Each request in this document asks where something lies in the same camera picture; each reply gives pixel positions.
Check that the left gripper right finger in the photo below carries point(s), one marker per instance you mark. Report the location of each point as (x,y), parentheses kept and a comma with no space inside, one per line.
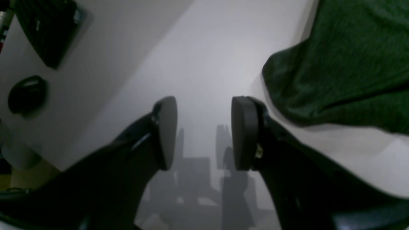
(309,190)

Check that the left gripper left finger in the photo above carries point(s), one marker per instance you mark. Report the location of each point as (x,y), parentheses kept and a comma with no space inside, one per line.
(103,190)

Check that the dark green t-shirt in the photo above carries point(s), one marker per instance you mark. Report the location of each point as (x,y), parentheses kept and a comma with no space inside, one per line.
(352,69)

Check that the black oval knob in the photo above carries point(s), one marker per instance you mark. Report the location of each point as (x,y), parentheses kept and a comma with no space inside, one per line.
(27,95)

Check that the black mesh panel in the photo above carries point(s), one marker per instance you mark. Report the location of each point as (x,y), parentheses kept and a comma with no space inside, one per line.
(50,26)

